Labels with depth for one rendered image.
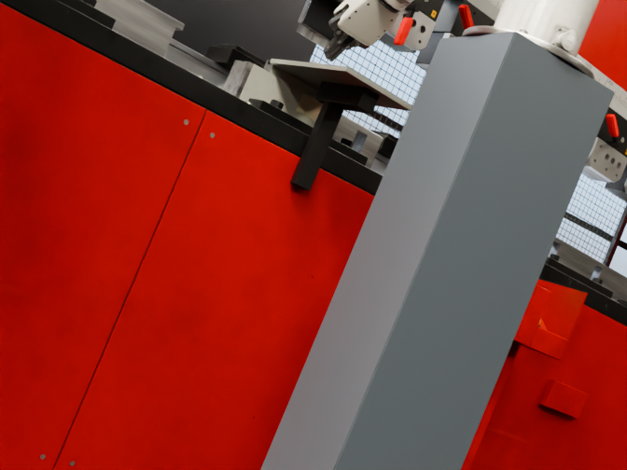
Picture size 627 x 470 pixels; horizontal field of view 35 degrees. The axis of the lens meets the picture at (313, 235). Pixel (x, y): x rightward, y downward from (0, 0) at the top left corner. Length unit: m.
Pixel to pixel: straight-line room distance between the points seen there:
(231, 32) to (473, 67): 1.35
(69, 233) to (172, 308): 0.25
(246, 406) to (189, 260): 0.34
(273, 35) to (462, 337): 1.53
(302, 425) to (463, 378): 0.22
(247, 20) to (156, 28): 0.74
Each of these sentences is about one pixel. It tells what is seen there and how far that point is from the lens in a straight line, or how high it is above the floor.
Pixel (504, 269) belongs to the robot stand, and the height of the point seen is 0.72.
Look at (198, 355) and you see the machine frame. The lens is 1.93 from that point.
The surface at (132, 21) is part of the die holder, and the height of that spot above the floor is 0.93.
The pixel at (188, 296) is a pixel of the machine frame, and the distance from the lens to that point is 1.88.
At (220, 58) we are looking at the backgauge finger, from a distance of 2.26.
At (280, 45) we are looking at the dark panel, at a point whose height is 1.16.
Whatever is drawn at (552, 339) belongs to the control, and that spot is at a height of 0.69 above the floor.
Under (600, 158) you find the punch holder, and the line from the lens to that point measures 2.74.
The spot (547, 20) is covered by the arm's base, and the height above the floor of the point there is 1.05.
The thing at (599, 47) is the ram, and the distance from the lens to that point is 2.69.
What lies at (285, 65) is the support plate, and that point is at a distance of 2.01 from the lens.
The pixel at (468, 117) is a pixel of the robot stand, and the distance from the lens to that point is 1.28.
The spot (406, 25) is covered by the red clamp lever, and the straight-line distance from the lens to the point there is 2.18.
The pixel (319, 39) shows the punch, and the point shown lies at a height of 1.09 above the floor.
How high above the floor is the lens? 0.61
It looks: 3 degrees up
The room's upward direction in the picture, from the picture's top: 23 degrees clockwise
